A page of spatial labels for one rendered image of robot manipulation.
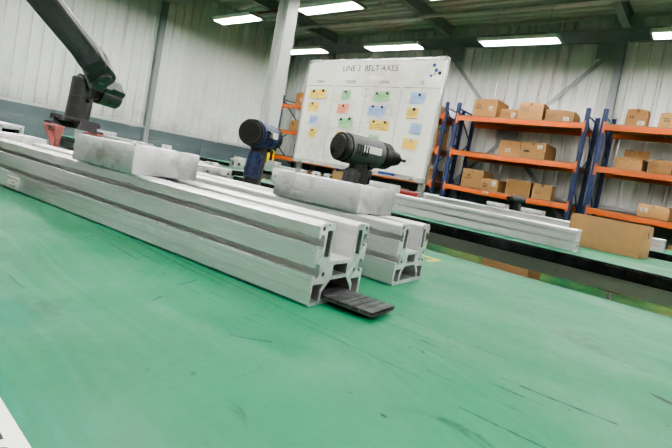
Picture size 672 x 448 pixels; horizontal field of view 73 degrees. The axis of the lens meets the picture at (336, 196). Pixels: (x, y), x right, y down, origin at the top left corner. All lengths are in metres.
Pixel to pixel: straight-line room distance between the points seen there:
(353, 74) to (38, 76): 9.37
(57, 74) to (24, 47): 0.81
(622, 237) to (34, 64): 11.84
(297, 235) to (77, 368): 0.25
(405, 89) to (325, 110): 0.87
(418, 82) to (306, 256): 3.42
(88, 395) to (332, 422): 0.13
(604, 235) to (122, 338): 2.23
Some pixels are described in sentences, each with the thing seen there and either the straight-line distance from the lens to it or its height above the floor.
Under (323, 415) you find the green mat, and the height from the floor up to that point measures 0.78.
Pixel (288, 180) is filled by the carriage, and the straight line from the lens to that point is 0.72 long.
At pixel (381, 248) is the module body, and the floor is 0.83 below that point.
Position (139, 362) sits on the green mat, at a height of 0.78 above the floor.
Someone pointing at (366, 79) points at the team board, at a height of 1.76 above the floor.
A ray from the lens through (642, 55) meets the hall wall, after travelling 11.47.
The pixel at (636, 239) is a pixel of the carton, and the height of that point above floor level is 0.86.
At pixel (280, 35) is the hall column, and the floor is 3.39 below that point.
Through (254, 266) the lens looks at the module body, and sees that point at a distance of 0.51.
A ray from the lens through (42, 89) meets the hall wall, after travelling 12.57.
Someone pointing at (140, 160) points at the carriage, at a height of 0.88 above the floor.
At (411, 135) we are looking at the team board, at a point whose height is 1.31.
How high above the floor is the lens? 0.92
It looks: 3 degrees down
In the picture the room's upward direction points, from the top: 10 degrees clockwise
